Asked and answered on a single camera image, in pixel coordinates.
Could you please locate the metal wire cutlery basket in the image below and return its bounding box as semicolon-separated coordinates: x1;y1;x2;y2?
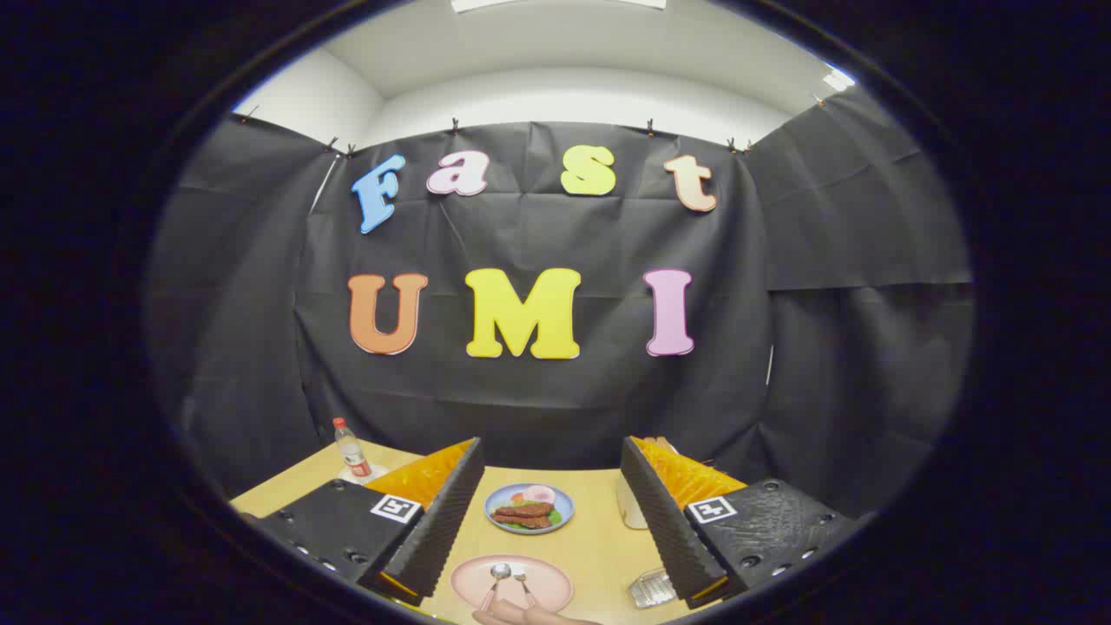
628;568;678;609

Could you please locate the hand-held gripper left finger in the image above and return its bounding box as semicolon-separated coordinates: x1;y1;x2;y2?
256;437;487;609

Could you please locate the ceiling light panel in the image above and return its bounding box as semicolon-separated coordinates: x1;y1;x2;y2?
451;0;667;13

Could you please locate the clear plastic water bottle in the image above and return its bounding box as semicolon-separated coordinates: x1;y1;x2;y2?
333;418;374;478

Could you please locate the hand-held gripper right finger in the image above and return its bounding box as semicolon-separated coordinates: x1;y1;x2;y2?
620;436;860;610

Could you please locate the pink round plate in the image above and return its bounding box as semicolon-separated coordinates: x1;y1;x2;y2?
450;554;574;614

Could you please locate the spoon with checked handle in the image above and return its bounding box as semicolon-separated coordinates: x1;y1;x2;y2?
480;562;513;614

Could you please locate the white toaster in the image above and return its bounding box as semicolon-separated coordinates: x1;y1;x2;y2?
615;476;649;530

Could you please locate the blue food plate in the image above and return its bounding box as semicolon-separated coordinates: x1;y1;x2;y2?
484;483;575;535

